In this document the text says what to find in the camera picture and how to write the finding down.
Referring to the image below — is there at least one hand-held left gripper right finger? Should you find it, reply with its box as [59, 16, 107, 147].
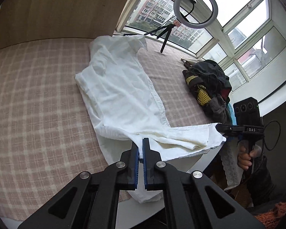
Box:
[142, 137, 265, 229]

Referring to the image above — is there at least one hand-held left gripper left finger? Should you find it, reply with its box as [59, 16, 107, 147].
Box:
[18, 142, 140, 229]

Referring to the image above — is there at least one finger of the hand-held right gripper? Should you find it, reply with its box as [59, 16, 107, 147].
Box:
[216, 123, 245, 134]
[225, 133, 244, 143]

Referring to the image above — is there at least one white long-sleeved shirt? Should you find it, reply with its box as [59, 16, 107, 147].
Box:
[75, 35, 227, 203]

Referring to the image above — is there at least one person's right hand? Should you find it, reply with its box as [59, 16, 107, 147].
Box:
[238, 139, 262, 171]

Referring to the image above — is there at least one blue cloth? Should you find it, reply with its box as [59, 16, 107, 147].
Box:
[227, 104, 237, 126]

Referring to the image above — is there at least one dark red garment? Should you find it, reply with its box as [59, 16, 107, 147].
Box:
[220, 88, 232, 99]

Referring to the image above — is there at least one white lace cloth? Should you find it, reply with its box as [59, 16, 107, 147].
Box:
[219, 138, 244, 189]

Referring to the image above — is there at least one black garment with yellow stripes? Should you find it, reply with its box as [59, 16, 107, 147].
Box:
[183, 70, 216, 106]

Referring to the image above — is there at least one dark grey garment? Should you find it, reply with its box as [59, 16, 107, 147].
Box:
[193, 61, 232, 93]

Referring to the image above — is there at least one beige garment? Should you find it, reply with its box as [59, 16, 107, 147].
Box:
[181, 58, 204, 65]

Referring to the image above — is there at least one person's orange knit sweater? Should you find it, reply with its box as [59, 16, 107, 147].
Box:
[254, 200, 286, 229]

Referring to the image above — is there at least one black tripod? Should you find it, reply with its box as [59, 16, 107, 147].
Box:
[146, 20, 182, 53]

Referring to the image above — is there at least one pink plaid blanket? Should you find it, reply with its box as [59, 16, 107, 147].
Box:
[0, 38, 231, 220]

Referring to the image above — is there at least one light plywood panel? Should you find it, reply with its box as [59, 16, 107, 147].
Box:
[0, 0, 153, 50]

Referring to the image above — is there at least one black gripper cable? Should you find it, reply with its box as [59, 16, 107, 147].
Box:
[262, 120, 282, 151]

